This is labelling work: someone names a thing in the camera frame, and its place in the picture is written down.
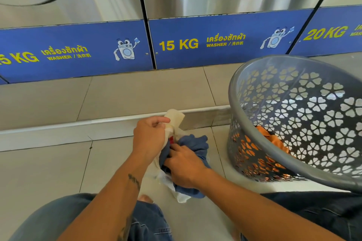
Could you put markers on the red garment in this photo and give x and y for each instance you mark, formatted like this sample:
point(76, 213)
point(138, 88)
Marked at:
point(172, 139)

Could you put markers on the person's right hand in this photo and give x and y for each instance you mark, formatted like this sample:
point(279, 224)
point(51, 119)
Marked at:
point(185, 167)

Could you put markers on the person's left hand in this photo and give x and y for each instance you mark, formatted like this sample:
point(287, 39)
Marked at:
point(148, 139)

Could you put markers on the orange garment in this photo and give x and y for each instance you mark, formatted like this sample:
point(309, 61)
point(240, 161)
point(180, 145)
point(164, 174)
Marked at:
point(271, 136)

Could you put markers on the person's left forearm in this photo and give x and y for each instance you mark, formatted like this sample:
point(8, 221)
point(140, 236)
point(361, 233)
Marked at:
point(99, 209)

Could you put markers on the person's blue denim shorts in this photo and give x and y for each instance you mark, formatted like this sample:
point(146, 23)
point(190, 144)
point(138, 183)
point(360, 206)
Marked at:
point(325, 212)

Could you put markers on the person's right forearm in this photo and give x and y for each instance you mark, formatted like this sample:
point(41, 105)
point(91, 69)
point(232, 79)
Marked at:
point(254, 215)

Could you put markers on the grey plastic laundry basket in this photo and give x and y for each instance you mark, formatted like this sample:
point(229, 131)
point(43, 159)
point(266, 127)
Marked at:
point(232, 96)

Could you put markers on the blue garment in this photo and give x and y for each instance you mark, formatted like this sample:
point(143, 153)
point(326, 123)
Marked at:
point(198, 144)

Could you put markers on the white mesh laundry bag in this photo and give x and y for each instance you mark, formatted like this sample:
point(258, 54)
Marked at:
point(175, 116)

